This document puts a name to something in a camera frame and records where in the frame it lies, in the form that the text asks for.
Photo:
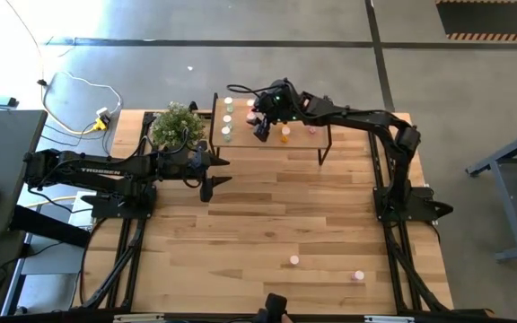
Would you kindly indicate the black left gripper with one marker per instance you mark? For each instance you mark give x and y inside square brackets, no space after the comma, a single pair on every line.
[207,193]

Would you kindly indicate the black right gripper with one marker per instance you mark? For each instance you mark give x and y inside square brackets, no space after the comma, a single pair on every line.
[281,105]

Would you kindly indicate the salmon pink pill bottle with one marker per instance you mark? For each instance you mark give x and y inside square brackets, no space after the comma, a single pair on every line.
[250,117]
[294,259]
[249,102]

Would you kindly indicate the orange pill bottle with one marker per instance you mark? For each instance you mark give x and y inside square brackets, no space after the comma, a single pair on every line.
[285,131]

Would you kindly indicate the blue-green pill bottle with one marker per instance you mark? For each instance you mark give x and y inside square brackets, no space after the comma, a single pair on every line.
[228,101]
[226,130]
[227,119]

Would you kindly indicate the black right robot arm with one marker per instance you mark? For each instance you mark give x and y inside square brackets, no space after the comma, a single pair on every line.
[361,119]

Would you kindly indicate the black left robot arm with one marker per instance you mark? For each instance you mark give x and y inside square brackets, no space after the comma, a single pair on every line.
[106,170]

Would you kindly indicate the green potted plant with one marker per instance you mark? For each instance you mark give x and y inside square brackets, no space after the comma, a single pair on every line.
[175,128]

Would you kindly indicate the yellow plug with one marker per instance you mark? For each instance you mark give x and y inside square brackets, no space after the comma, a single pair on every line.
[100,125]

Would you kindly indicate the white power adapter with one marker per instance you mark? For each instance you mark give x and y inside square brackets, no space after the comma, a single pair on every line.
[104,113]

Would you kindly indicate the black handheld device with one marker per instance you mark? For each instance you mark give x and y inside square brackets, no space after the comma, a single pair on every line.
[276,305]

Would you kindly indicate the black desk beam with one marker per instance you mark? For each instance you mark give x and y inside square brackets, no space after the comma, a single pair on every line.
[47,226]

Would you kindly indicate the black floor plug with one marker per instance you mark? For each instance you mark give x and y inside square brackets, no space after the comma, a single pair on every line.
[41,82]

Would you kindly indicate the blue desk leg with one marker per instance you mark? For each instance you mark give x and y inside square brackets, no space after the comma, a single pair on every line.
[14,291]

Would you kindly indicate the black mat striped edge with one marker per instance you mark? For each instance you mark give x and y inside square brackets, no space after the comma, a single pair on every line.
[487,18]

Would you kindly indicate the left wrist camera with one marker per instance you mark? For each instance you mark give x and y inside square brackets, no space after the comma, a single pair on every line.
[198,162]

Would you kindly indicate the wooden shelf black metal frame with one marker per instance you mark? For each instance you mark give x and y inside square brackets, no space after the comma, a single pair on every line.
[301,140]

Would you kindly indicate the black crossbar rail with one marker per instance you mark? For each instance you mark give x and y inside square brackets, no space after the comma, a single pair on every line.
[218,319]

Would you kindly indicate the silver bracket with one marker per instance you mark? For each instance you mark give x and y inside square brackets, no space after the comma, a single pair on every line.
[388,319]
[139,317]

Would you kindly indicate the grey-blue metal table frame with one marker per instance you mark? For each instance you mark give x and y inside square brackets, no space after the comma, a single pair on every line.
[513,211]

